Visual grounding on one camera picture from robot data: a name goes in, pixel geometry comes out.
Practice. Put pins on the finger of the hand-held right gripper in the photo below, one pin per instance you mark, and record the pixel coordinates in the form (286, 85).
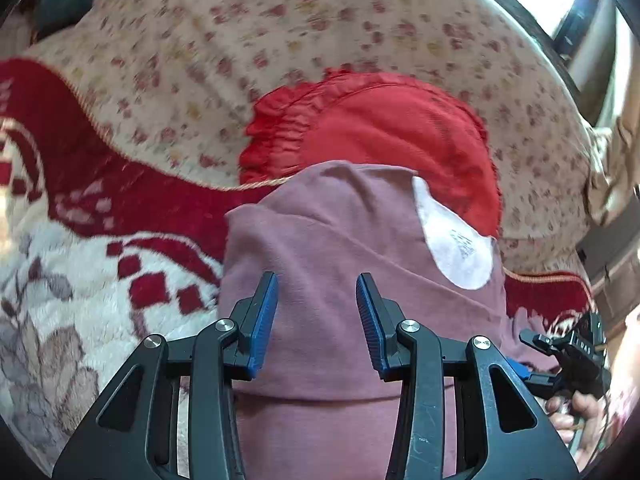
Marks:
(542, 341)
(537, 382)

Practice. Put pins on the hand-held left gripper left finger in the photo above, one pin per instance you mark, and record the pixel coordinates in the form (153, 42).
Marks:
(262, 320)

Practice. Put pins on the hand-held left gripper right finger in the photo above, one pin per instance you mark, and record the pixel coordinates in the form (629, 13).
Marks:
(371, 320)

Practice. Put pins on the mauve small shirt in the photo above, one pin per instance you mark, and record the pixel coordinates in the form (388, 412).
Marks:
(325, 220)

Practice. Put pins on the person's right hand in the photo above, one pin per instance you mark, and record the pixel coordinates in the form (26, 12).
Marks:
(585, 412)

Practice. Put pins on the dark grey case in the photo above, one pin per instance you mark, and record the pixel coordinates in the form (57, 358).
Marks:
(612, 270)

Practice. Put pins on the red ruffled garment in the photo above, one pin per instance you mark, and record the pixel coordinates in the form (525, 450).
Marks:
(390, 140)

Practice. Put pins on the beige curtain cloth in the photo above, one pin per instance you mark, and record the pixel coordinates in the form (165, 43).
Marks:
(615, 170)

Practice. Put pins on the red and white plush blanket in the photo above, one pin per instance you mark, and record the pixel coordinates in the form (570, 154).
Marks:
(75, 260)

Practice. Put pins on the beige floral bedsheet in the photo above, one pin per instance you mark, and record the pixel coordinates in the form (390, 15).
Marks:
(200, 60)

